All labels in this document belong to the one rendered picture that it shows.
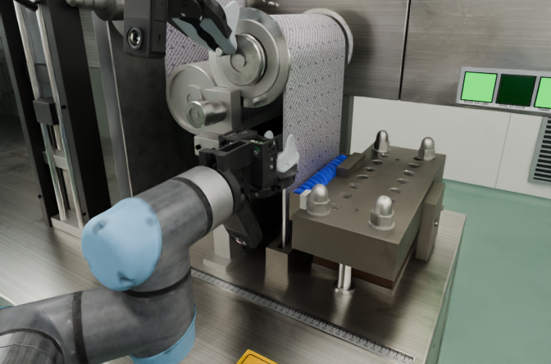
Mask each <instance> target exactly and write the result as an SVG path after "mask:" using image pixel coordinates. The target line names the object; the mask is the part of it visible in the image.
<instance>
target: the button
mask: <svg viewBox="0 0 551 364"><path fill-rule="evenodd" d="M236 364H278V363H276V362H273V361H272V360H270V359H268V358H266V357H264V356H262V355H260V354H258V353H255V352H254V351H252V350H250V349H248V350H247V351H246V353H245V354H244V355H243V356H242V357H241V358H240V359H239V361H238V362H237V363H236Z"/></svg>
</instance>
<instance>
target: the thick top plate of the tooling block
mask: <svg viewBox="0 0 551 364"><path fill-rule="evenodd" d="M373 147H374V143H373V144H372V145H371V146H370V147H368V148H367V149H366V150H365V151H364V152H363V153H364V154H366V156H365V162H364V163H363V164H362V165H361V166H360V167H359V168H358V169H357V170H356V171H354V172H353V173H352V174H351V175H350V176H349V177H348V178H345V177H342V176H336V177H335V178H334V179H332V180H331V181H330V182H329V183H328V184H327V185H325V186H326V188H327V191H328V198H329V199H330V214H329V215H328V216H311V215H310V214H308V213H307V209H306V210H304V209H302V208H299V209H298V210H297V211H296V212H295V213H294V214H293V226H292V248H294V249H297V250H300V251H303V252H306V253H310V254H312V255H315V256H318V257H322V258H325V259H327V260H330V261H333V262H337V263H339V264H342V265H345V266H350V267H352V268H355V269H358V270H360V271H365V272H367V273H370V274H373V275H377V276H379V277H382V278H385V279H387V280H392V281H394V280H395V278H396V276H397V274H398V271H399V269H400V267H401V265H402V264H403V261H404V259H405V257H406V255H407V253H408V250H409V248H410V247H411V245H412V242H413V240H414V239H415V236H416V234H417V231H418V230H419V228H420V224H421V214H422V208H423V202H424V201H425V199H426V196H427V194H428V193H429V191H430V188H431V186H432V184H433V183H434V182H435V181H436V182H440V183H441V182H442V179H443V174H444V165H445V160H446V155H445V154H440V153H435V160H431V161H427V160H422V159H419V158H418V157H417V154H418V150H416V149H410V148H401V147H395V146H389V151H388V152H376V151H374V150H373ZM382 195H385V196H387V197H389V198H390V199H391V201H392V203H393V211H394V228H393V229H392V230H376V229H374V228H372V227H370V226H369V224H368V221H369V220H370V218H371V210H372V209H373V207H374V202H375V200H376V199H377V198H378V197H379V196H382Z"/></svg>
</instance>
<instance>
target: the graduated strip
mask: <svg viewBox="0 0 551 364"><path fill-rule="evenodd" d="M190 267H191V276H192V277H194V278H196V279H199V280H201V281H204V282H206V283H209V284H211V285H214V286H216V287H217V288H220V289H223V290H225V291H227V292H229V293H232V294H235V295H237V296H239V297H241V298H244V299H247V300H248V301H250V302H253V303H256V304H258V305H260V306H262V307H265V308H268V309H270V310H272V311H274V312H277V313H280V314H281V315H283V316H287V317H288V318H291V319H293V320H296V321H298V322H301V323H303V324H304V325H308V326H310V327H312V328H314V329H316V330H319V331H321V332H324V333H326V334H329V335H331V336H334V337H336V338H337V339H341V340H343V341H345V342H347V343H349V344H352V345H354V346H357V347H359V348H362V349H364V350H367V351H368V352H370V353H374V354H375V355H378V356H380V357H383V358H385V359H388V360H390V361H392V362H395V363H397V364H414V361H415V358H416V357H414V356H412V355H409V354H407V353H404V352H402V351H399V350H398V349H395V348H391V347H390V346H387V345H385V344H382V343H380V342H377V341H375V340H373V339H369V338H367V337H366V336H363V335H361V334H358V333H355V332H353V331H351V330H347V329H345V328H344V327H341V326H339V325H336V324H333V323H331V322H329V321H325V320H323V319H321V318H319V317H317V316H314V315H311V314H309V313H306V312H303V311H301V310H299V309H297V308H295V307H291V306H289V305H287V304H284V303H282V302H279V301H277V300H275V299H273V298H269V297H267V296H265V295H262V294H260V293H257V292H255V291H252V290H251V289H247V288H245V287H243V286H240V285H238V284H235V283H233V282H230V281H228V280H225V279H222V278H221V277H218V276H216V275H213V274H211V273H208V272H206V271H203V270H200V269H198V268H197V267H194V266H190Z"/></svg>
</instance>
